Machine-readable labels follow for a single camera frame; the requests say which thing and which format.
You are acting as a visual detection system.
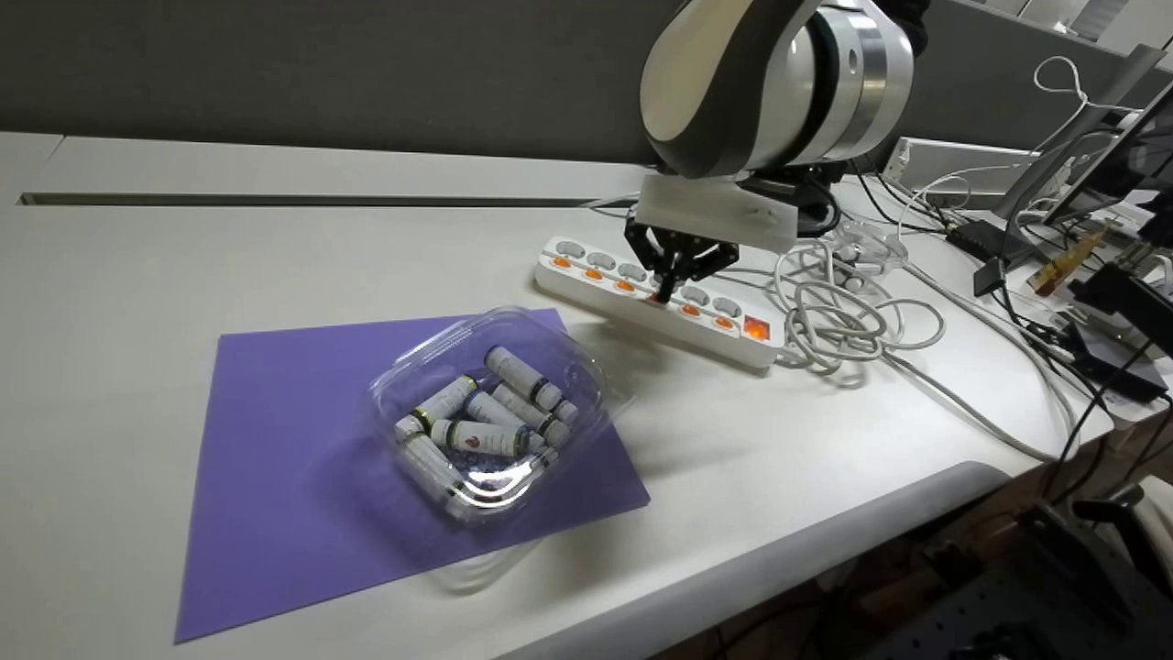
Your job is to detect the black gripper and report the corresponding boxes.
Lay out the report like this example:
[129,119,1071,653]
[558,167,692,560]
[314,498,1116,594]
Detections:
[623,160,850,306]

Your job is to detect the black flat device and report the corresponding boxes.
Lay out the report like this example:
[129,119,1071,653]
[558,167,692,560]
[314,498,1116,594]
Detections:
[1058,312,1173,406]

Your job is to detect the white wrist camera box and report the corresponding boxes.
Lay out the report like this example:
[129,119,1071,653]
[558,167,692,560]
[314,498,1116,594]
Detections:
[625,169,807,257]

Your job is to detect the white power strip cable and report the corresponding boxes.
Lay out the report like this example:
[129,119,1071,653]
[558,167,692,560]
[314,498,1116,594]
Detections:
[763,226,954,398]

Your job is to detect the white flat box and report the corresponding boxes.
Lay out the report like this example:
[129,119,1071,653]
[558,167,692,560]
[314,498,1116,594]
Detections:
[884,132,1046,204]

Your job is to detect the grey metal stand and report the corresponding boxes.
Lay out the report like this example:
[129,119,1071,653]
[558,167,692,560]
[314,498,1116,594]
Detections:
[1006,42,1173,222]

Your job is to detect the white switched power strip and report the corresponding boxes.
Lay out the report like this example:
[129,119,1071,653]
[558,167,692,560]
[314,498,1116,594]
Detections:
[526,236,780,379]

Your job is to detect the yellow wooden stick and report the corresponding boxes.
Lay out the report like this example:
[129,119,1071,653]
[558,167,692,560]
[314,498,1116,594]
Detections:
[1022,233,1120,299]

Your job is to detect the long white cable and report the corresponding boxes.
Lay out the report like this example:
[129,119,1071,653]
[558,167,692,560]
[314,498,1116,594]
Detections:
[854,241,1085,470]

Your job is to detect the clear plastic container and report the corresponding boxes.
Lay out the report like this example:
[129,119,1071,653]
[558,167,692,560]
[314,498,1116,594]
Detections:
[362,306,615,531]

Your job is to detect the white cylindrical tube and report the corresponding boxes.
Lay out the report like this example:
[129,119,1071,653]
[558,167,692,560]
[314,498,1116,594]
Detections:
[389,373,479,445]
[425,417,536,464]
[463,385,558,437]
[479,344,567,413]
[395,437,475,516]

